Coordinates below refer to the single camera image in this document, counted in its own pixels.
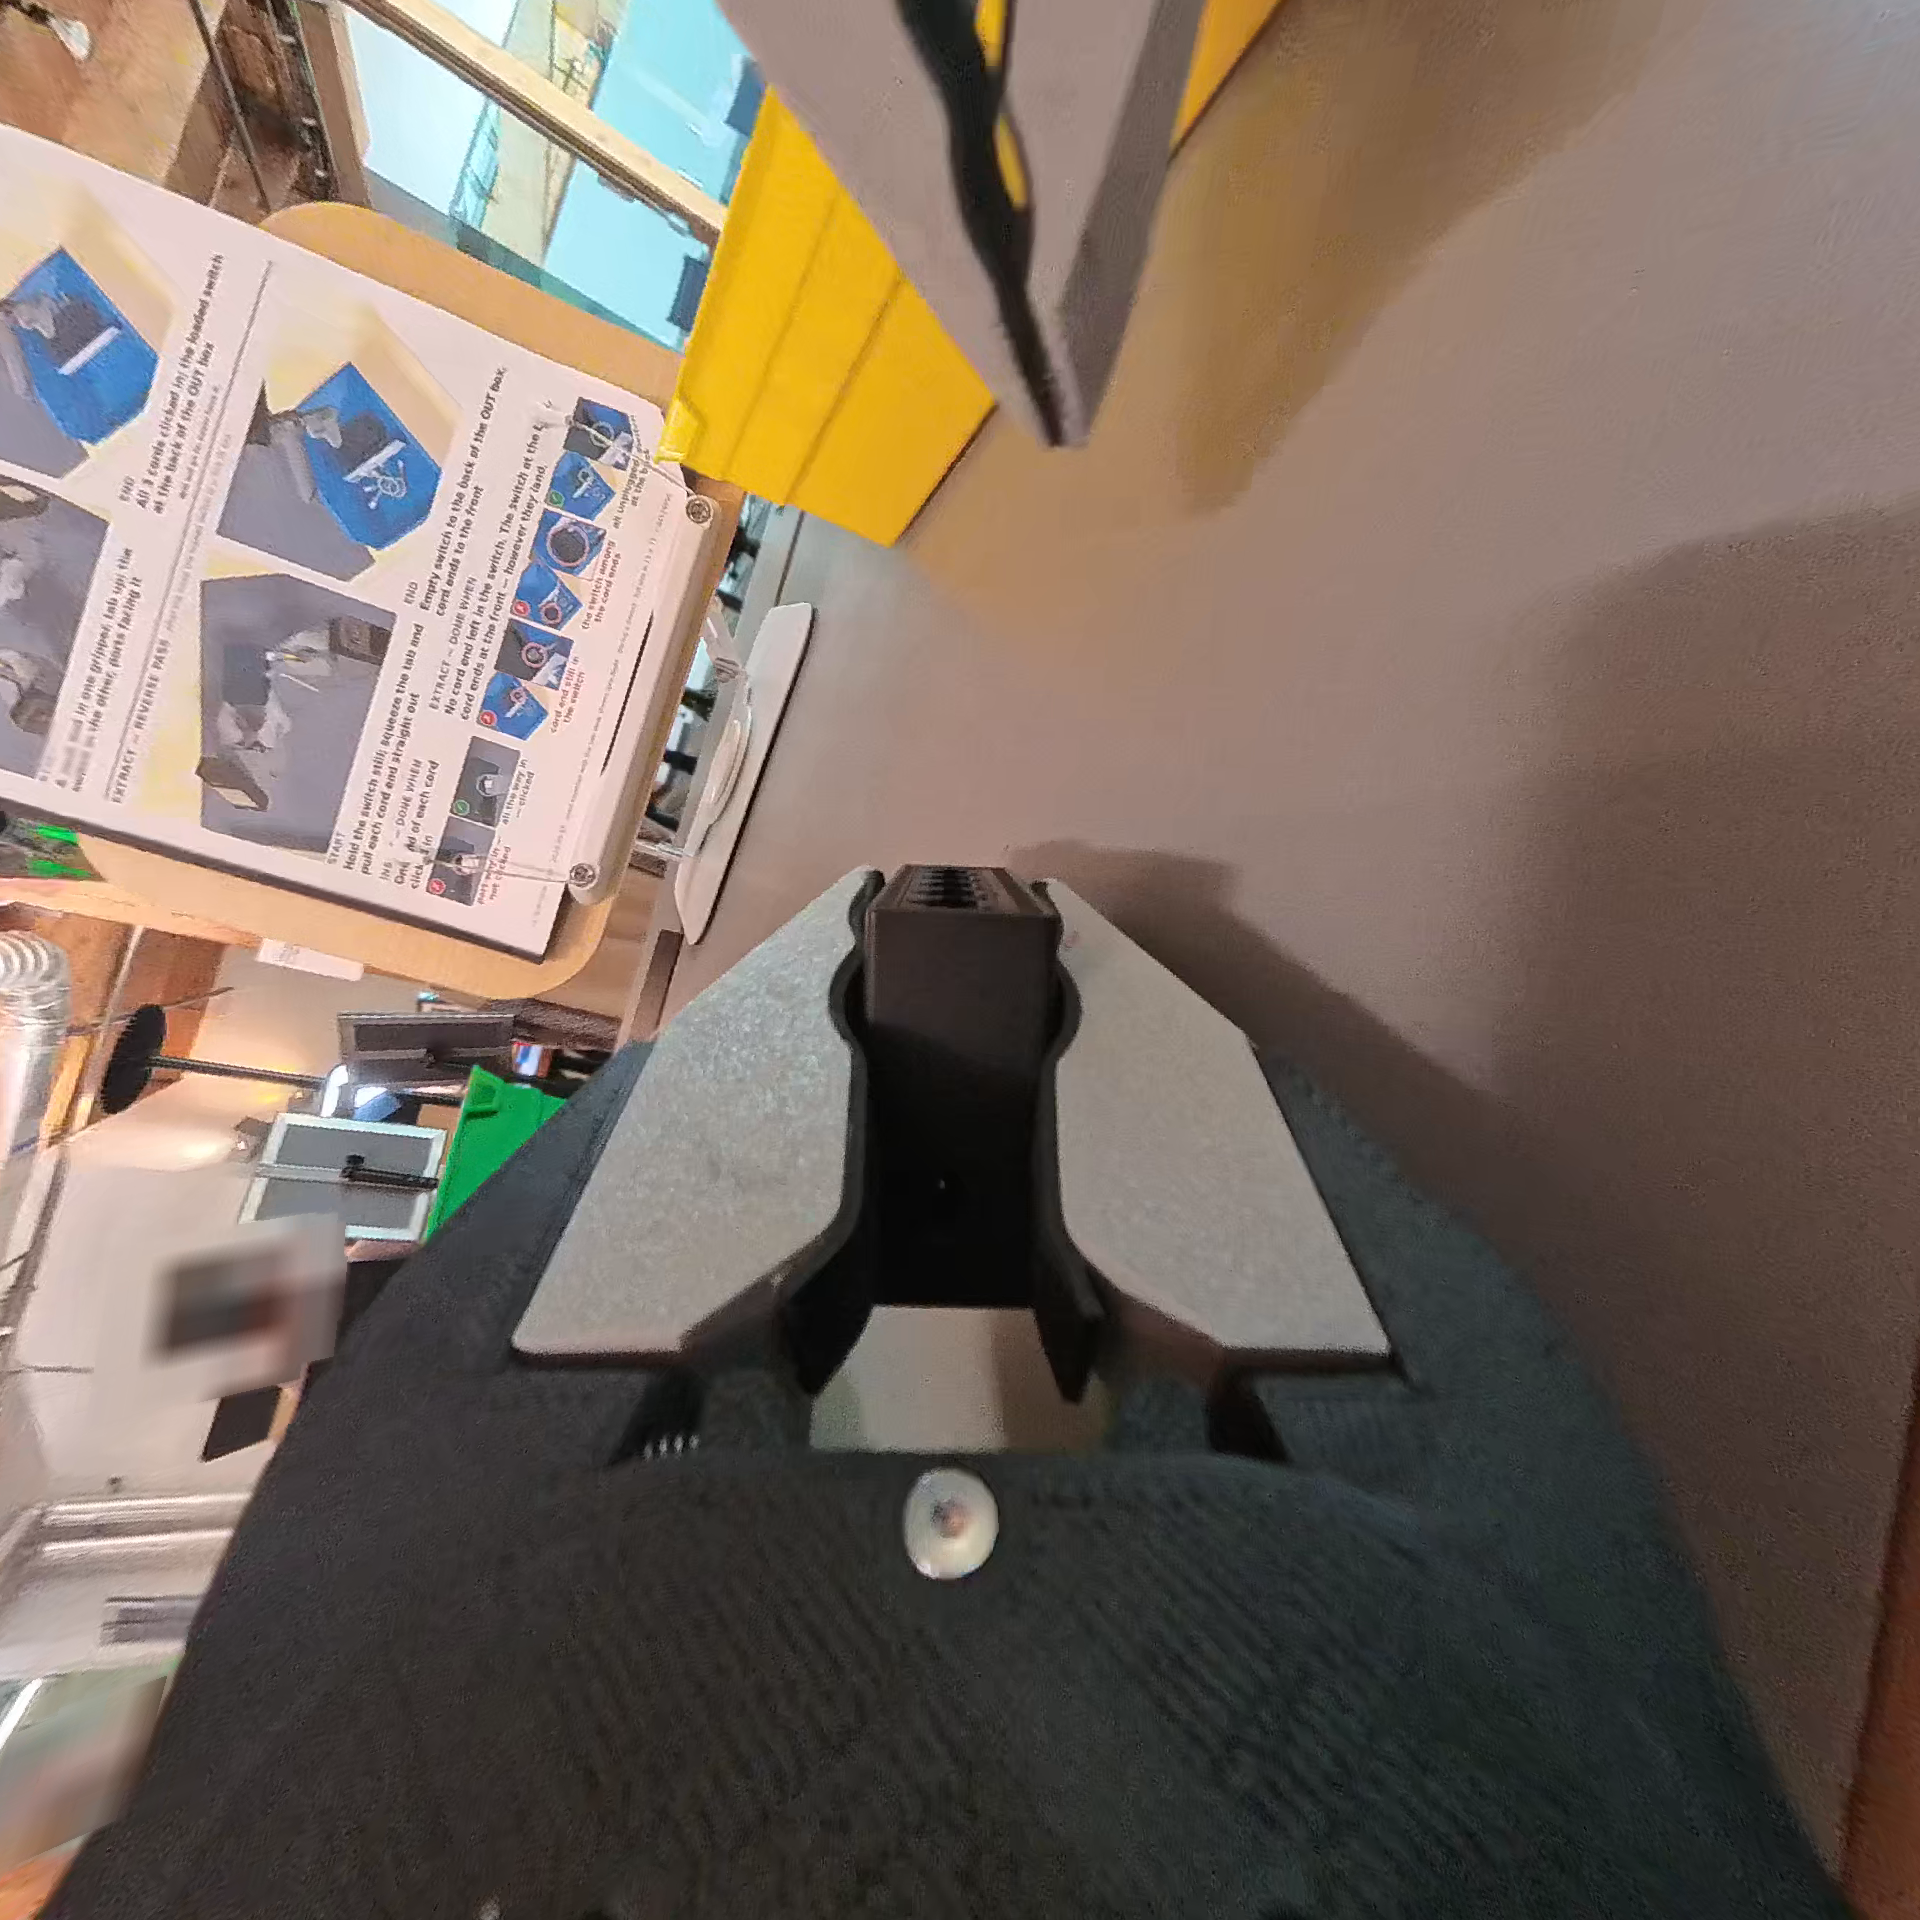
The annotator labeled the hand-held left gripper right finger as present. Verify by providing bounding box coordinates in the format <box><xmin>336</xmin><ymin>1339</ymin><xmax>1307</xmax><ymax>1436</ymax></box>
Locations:
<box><xmin>1032</xmin><ymin>876</ymin><xmax>1396</xmax><ymax>1404</ymax></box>

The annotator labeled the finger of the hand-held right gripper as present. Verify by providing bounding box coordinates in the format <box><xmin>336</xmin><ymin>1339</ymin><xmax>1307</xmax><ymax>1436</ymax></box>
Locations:
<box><xmin>995</xmin><ymin>0</ymin><xmax>1212</xmax><ymax>449</ymax></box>
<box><xmin>718</xmin><ymin>0</ymin><xmax>1058</xmax><ymax>444</ymax></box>

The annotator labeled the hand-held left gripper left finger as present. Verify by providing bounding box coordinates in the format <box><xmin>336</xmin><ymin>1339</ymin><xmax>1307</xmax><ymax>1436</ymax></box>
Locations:
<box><xmin>509</xmin><ymin>866</ymin><xmax>888</xmax><ymax>1402</ymax></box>

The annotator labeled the black network switch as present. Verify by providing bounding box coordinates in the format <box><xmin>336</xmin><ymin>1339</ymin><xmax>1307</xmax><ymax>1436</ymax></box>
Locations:
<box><xmin>862</xmin><ymin>861</ymin><xmax>1070</xmax><ymax>1309</ymax></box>

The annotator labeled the green plastic bin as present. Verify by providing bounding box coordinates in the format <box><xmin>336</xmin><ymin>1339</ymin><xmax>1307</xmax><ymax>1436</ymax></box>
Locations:
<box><xmin>424</xmin><ymin>1063</ymin><xmax>576</xmax><ymax>1242</ymax></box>

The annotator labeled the yellow plastic bin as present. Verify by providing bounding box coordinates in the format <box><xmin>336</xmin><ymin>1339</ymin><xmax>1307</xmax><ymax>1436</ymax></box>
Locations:
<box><xmin>656</xmin><ymin>0</ymin><xmax>1292</xmax><ymax>549</ymax></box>

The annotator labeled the grey framed panel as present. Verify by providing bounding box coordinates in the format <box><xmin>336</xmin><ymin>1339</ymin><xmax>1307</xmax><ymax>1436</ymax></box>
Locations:
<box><xmin>237</xmin><ymin>1114</ymin><xmax>449</xmax><ymax>1242</ymax></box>

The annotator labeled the wooden sign board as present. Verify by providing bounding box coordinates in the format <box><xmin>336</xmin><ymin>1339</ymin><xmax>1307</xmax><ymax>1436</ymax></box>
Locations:
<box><xmin>76</xmin><ymin>202</ymin><xmax>753</xmax><ymax>1003</ymax></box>

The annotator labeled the white sign stand base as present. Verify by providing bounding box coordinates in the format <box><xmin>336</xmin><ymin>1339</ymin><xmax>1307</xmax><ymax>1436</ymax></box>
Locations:
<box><xmin>672</xmin><ymin>599</ymin><xmax>821</xmax><ymax>947</ymax></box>

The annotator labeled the black round-base stand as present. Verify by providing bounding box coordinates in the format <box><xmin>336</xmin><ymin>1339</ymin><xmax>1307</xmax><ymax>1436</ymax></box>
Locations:
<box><xmin>96</xmin><ymin>1001</ymin><xmax>329</xmax><ymax>1115</ymax></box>

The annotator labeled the printed instruction sheet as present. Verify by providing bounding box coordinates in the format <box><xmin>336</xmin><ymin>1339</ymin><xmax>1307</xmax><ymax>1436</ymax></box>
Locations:
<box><xmin>0</xmin><ymin>125</ymin><xmax>725</xmax><ymax>963</ymax></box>

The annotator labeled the silver ventilation duct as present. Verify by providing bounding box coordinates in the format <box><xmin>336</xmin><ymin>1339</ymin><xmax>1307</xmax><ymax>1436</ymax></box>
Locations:
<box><xmin>0</xmin><ymin>931</ymin><xmax>74</xmax><ymax>1162</ymax></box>

